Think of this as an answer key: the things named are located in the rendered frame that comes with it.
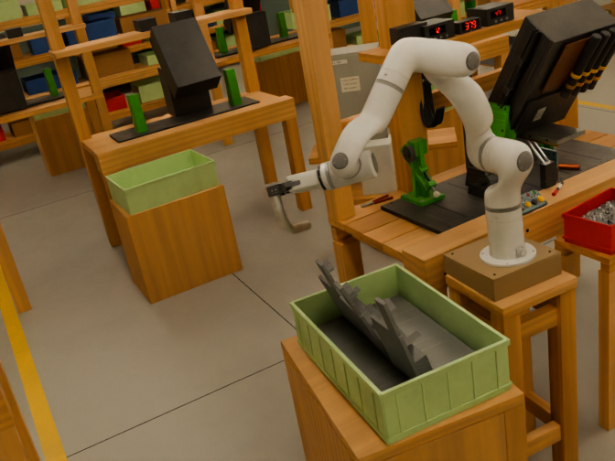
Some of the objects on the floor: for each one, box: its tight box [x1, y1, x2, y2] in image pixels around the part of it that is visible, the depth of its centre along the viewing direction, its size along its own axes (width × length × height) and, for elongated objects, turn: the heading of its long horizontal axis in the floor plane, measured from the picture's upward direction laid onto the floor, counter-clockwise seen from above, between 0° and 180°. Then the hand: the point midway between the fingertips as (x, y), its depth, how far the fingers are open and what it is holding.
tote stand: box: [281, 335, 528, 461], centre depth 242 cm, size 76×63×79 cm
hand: (275, 190), depth 218 cm, fingers closed on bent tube, 3 cm apart
